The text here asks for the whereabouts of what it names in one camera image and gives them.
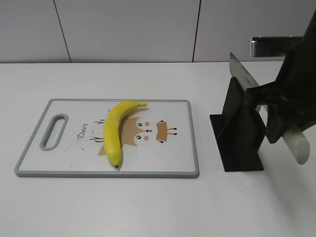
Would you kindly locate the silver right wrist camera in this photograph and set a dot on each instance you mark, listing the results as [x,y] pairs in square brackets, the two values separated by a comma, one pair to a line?
[272,46]

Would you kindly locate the black knife stand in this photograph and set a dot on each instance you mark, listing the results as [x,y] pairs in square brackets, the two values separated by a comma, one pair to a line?
[239,132]

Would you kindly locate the white-handled kitchen knife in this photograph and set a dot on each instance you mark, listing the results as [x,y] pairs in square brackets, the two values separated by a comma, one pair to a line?
[293,137]

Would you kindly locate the yellow plastic banana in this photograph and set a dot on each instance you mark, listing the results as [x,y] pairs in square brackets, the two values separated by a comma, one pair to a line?
[111,132]

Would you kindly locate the white deer cutting board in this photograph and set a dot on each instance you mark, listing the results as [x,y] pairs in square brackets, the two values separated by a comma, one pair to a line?
[158,141]

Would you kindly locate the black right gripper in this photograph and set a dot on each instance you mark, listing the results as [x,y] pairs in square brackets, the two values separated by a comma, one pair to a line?
[290,100]

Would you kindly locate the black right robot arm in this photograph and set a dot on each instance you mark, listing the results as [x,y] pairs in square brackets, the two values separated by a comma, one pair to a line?
[307,48]

